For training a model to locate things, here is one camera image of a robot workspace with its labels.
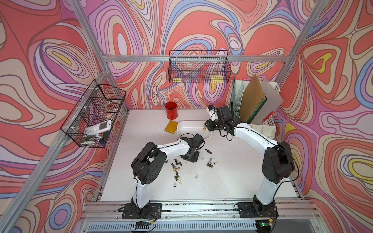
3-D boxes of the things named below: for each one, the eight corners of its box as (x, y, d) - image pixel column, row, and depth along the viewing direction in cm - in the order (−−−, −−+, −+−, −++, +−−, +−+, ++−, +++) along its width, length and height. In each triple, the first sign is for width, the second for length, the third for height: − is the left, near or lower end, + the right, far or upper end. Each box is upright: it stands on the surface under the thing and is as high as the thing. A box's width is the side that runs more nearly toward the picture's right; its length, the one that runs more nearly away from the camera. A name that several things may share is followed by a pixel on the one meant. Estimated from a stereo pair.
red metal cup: (166, 120, 117) (164, 110, 108) (167, 111, 123) (165, 101, 114) (177, 120, 116) (176, 109, 108) (177, 111, 122) (177, 101, 114)
